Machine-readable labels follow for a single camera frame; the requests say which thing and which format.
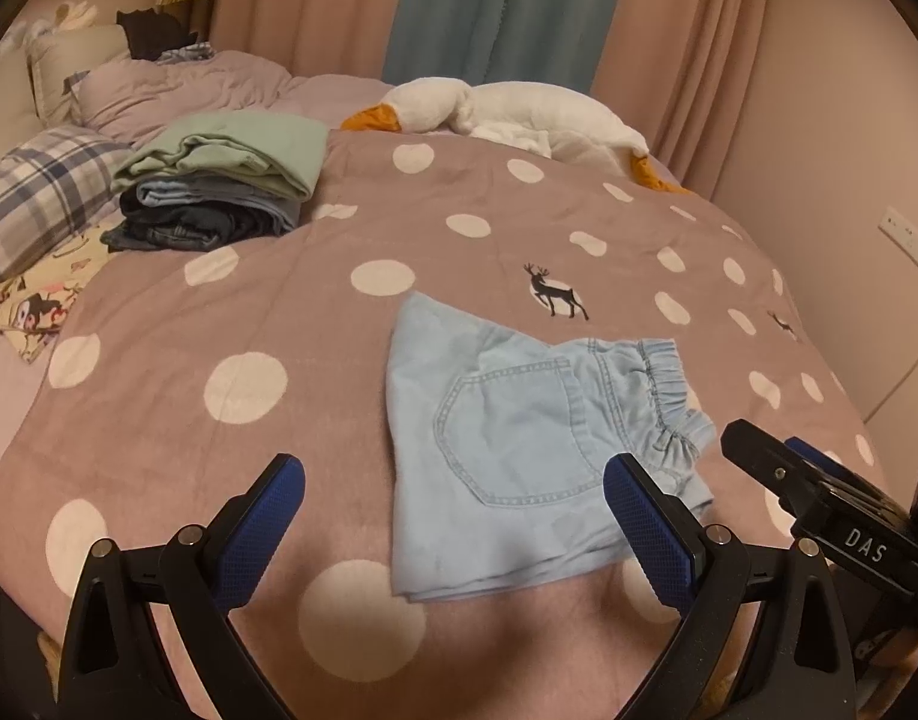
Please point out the folded dark jeans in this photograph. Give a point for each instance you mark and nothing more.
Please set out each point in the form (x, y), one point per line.
(189, 229)

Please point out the plaid pillow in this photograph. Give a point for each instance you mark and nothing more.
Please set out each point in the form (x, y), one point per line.
(39, 187)

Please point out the pink curtain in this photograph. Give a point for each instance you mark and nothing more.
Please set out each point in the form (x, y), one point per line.
(301, 0)
(676, 30)

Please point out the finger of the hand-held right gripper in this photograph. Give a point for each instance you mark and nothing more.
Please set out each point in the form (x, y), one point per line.
(766, 465)
(823, 459)

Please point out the light blue denim pants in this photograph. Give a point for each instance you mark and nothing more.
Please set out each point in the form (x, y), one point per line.
(504, 427)

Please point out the pink duvet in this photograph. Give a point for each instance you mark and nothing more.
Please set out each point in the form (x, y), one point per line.
(204, 82)

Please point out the white wall socket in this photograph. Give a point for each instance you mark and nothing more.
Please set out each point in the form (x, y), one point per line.
(909, 240)

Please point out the cartoon printed cloth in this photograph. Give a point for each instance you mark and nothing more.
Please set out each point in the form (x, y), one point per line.
(39, 300)

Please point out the blue curtain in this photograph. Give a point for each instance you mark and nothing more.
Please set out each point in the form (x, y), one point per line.
(459, 7)

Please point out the green folded garment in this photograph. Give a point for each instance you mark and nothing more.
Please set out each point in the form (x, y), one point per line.
(234, 142)

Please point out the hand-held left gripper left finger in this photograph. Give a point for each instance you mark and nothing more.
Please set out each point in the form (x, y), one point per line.
(264, 525)

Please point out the beige pillow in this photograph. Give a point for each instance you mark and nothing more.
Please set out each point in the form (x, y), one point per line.
(76, 67)

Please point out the lavender bed sheet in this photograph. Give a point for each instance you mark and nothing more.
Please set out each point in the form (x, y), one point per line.
(1, 405)

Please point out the blue checked cloth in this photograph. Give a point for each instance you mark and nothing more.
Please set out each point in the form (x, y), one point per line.
(185, 54)

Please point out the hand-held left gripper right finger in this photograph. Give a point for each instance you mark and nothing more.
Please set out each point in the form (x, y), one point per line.
(646, 525)

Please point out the white goose plush toy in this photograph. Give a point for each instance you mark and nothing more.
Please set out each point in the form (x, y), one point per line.
(519, 109)

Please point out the mauve polka dot blanket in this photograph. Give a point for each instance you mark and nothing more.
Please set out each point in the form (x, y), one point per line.
(204, 300)

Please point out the small white plush toy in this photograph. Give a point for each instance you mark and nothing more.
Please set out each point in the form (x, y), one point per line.
(73, 13)

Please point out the black cloth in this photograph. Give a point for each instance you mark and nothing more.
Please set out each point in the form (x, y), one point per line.
(151, 34)

